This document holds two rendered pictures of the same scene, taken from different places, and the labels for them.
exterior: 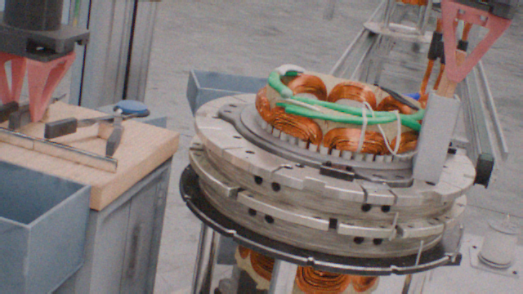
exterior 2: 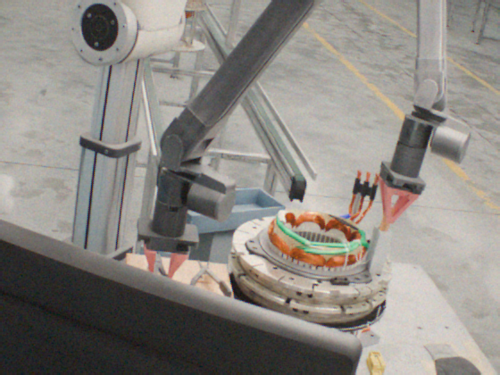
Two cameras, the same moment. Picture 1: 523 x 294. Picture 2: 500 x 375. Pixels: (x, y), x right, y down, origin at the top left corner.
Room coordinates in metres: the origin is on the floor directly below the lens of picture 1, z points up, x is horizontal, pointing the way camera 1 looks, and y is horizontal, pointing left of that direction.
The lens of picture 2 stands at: (-0.48, 0.64, 1.78)
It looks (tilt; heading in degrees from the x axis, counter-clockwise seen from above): 21 degrees down; 336
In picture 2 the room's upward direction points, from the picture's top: 11 degrees clockwise
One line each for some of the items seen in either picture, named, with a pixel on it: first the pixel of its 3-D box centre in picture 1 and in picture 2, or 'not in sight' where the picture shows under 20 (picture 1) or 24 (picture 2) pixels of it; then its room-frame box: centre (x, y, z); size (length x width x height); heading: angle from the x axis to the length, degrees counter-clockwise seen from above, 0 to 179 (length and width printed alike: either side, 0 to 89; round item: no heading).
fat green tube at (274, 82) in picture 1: (283, 80); (289, 228); (0.81, -0.01, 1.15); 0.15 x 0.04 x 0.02; 173
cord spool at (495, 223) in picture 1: (499, 242); not in sight; (1.26, -0.46, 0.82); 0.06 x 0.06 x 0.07
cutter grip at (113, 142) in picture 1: (113, 142); (225, 289); (0.69, 0.15, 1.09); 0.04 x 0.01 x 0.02; 3
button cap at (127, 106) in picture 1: (131, 106); not in sight; (0.97, 0.18, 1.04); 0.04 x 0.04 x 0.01
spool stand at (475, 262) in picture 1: (500, 238); not in sight; (1.26, -0.46, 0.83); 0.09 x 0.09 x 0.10; 81
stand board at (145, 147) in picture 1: (63, 144); (179, 290); (0.75, 0.21, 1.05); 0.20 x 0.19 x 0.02; 168
